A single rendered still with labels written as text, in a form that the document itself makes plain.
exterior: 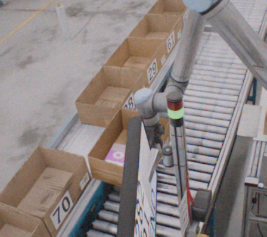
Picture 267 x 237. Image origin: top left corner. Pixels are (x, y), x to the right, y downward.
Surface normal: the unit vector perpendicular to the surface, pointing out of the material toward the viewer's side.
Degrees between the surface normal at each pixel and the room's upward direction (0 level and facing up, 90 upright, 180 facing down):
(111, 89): 1
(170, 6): 90
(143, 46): 89
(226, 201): 0
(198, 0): 84
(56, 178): 1
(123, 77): 89
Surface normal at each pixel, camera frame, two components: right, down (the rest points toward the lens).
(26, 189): 0.90, 0.12
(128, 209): -0.22, -0.77
